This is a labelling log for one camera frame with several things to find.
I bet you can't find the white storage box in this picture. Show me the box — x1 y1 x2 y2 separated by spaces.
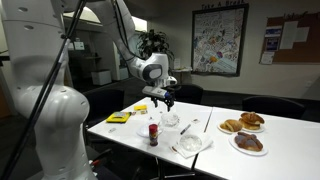
91 69 113 86

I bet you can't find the small white pinned paper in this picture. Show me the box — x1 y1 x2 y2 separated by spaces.
295 26 310 43

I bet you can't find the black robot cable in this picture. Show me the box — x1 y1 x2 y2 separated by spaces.
1 0 88 180

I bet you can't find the empty white round plate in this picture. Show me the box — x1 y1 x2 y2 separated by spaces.
136 123 164 138

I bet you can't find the brown cork board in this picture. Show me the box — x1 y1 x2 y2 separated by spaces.
259 12 320 65

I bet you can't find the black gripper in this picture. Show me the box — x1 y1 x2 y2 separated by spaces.
151 83 178 113

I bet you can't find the empty clear glass bowl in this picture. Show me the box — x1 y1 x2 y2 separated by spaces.
179 133 203 153

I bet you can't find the light blue pinned notice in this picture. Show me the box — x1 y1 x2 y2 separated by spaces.
264 26 283 38

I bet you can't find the brown bread bun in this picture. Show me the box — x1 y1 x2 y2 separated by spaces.
240 111 265 126
238 119 262 131

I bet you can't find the dark brown bread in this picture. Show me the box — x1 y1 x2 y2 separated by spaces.
234 131 264 153

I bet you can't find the black office chair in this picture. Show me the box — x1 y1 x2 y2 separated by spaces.
82 88 125 128
173 83 204 105
241 95 306 120

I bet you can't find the red lid spice bottle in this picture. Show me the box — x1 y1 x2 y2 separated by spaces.
148 123 160 147

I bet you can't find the black and white marker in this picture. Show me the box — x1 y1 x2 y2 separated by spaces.
179 123 192 136

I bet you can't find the large white pinned paper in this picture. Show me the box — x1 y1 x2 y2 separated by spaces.
279 20 299 50

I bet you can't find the white plate with napkin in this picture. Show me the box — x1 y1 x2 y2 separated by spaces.
169 132 214 159

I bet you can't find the dark blue pinned notice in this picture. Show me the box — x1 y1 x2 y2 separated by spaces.
265 37 280 52

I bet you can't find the yellow Crayola marker box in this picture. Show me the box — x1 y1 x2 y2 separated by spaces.
105 111 132 124

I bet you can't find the white plate with stacked bread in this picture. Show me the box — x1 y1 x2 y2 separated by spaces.
238 123 266 134

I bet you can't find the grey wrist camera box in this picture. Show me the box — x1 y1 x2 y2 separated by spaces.
142 85 168 100

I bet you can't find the tan bread roll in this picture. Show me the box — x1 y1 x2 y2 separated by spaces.
225 118 244 133
219 122 231 132

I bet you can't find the small side table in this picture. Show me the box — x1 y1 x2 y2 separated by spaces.
171 66 194 84

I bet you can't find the glass bowl with wrappers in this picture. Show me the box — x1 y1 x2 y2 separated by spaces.
160 112 181 128

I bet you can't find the white plate with tan bread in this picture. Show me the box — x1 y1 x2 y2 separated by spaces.
217 121 244 135

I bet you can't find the green potted plant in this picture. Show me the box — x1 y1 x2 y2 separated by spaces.
137 29 175 62

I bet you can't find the white plate with dark bread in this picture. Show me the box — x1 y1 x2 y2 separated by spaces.
228 134 269 157

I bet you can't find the framed colourful poster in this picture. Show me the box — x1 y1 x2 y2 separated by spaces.
190 3 250 78

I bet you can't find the white pinned notice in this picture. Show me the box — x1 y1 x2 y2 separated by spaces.
259 51 275 65

